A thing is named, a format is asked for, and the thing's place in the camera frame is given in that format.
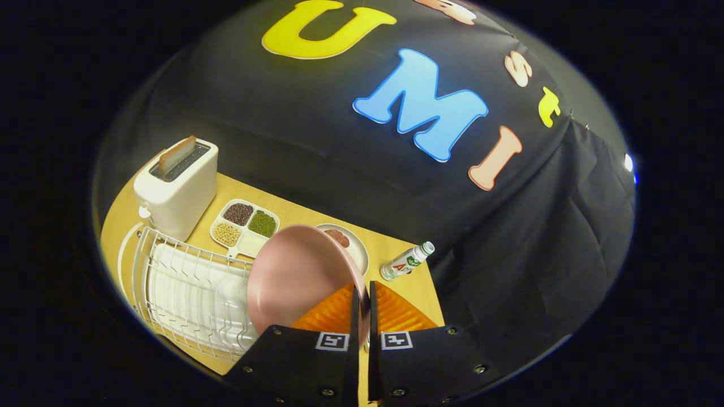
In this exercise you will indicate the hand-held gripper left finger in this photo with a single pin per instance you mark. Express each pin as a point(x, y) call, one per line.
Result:
point(354, 367)

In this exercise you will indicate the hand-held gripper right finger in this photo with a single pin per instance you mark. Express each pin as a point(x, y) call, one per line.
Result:
point(373, 373)

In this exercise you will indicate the pink plate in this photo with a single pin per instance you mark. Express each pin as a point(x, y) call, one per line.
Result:
point(294, 277)

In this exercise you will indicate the beige round plate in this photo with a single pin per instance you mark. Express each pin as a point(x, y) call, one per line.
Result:
point(357, 254)

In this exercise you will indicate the white green label bottle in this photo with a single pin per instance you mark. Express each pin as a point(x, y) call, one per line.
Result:
point(404, 263)

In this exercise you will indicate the red meat piece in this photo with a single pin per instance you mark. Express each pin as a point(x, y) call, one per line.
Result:
point(337, 237)

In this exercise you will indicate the divided tray of beans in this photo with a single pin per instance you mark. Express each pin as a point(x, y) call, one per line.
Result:
point(251, 244)

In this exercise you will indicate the white drip tray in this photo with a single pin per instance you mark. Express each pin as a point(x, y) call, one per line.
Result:
point(192, 299)

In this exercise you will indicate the black backdrop cloth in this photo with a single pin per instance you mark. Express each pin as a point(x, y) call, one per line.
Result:
point(317, 135)

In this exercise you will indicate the white toaster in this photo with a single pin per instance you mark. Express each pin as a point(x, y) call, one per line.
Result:
point(181, 198)

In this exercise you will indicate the toast bread slice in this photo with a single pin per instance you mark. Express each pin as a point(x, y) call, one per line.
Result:
point(176, 154)

